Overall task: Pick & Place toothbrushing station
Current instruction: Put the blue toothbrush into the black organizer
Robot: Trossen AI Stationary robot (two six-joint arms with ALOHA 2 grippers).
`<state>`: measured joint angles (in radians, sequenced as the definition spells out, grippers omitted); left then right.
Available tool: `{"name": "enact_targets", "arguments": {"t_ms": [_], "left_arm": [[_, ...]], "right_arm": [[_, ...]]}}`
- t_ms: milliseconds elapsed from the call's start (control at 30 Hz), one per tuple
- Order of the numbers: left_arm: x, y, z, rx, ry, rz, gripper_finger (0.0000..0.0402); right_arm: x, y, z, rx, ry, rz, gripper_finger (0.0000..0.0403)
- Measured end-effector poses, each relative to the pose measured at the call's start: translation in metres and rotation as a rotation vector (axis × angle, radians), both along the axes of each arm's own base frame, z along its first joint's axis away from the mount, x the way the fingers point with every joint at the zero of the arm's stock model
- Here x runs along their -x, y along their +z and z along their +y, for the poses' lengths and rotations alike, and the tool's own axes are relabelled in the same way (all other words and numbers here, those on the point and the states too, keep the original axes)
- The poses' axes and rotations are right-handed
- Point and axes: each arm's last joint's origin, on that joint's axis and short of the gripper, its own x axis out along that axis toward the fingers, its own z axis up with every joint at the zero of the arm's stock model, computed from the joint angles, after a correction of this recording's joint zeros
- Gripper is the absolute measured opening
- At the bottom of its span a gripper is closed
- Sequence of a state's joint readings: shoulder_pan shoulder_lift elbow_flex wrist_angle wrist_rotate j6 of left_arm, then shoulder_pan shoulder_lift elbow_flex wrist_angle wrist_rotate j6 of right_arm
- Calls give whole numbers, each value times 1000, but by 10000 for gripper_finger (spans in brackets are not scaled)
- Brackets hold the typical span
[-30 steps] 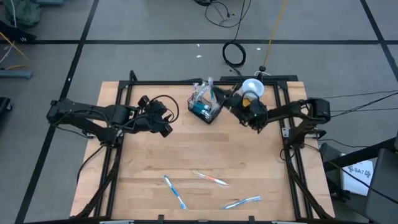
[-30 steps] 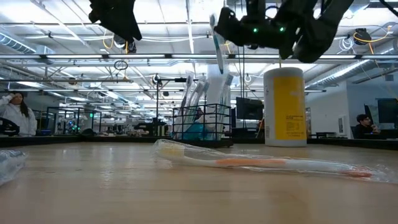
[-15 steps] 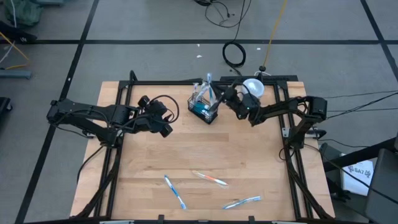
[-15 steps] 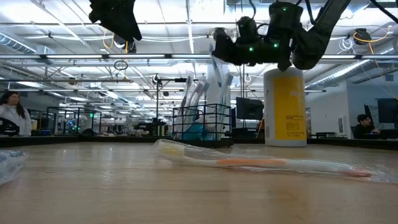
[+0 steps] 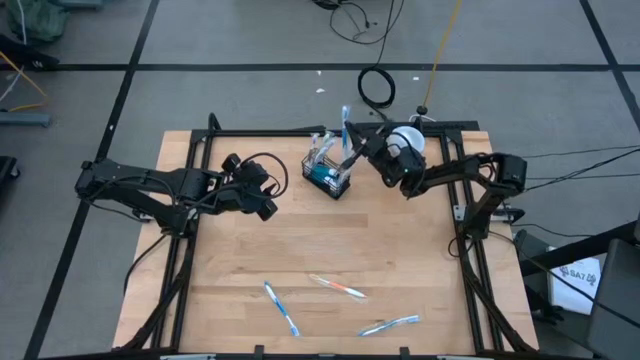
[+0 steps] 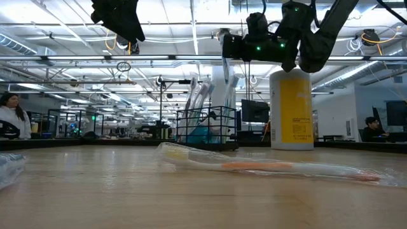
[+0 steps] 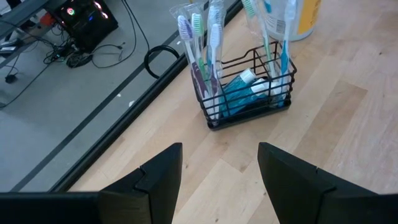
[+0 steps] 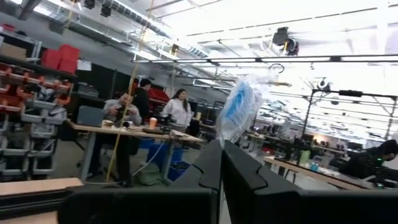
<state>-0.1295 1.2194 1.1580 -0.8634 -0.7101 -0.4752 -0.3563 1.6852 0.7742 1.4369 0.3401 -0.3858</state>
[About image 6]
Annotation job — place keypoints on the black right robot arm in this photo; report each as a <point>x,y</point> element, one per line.
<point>321,44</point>

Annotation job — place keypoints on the orange white toothbrush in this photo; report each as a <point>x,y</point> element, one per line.
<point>254,165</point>

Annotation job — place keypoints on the dark monitor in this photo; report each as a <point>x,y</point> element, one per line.
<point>397,113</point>
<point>254,111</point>

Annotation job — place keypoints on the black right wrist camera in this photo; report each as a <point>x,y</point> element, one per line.
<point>257,23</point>

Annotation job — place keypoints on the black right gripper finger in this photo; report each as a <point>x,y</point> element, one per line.
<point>233,47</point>

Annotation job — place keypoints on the white canister yellow label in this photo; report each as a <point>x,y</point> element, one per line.
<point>291,111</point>

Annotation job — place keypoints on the black metal frame station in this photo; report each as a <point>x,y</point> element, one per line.
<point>63,110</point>
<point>186,82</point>

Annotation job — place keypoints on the long ceiling light strip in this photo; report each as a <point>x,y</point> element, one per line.
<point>95,58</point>

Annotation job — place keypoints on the black round device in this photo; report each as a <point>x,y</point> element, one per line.
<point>8,122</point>

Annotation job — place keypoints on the person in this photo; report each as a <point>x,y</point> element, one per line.
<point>14,121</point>
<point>372,130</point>

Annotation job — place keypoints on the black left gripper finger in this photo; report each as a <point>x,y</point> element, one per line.
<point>132,31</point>

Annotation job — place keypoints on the white dark-blue toothbrush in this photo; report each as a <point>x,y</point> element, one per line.
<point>206,95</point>

